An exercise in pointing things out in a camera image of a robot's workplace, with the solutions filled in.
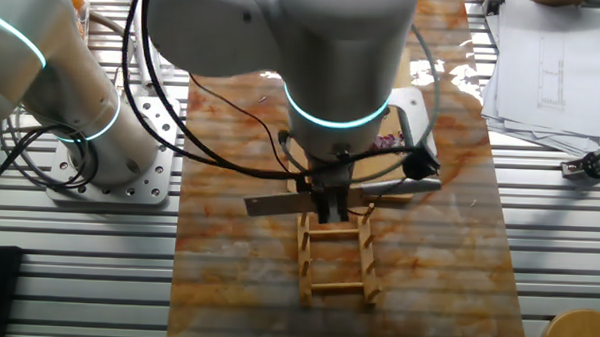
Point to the steel cleaver knife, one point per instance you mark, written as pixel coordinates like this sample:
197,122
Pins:
279,204

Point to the wooden peg knife rack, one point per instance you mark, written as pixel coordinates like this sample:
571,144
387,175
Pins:
304,269

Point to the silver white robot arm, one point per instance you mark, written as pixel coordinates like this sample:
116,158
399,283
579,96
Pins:
334,39

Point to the grey camera on clamp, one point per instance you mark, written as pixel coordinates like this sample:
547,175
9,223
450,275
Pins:
598,164

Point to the orange marble pattern mat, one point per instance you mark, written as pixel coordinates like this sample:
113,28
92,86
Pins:
226,266

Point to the clear plastic orange container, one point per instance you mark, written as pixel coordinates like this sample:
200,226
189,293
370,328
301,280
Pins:
83,1

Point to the large red onion chunk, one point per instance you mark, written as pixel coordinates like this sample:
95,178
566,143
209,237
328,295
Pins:
387,141

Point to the stack of white papers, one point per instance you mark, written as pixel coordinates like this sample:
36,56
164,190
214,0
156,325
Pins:
557,97

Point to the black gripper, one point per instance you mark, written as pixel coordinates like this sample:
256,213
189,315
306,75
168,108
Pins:
330,173

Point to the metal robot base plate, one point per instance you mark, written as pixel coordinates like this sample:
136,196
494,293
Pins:
159,183

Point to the purple onion skin scrap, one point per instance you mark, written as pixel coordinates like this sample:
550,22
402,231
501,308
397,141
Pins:
263,99

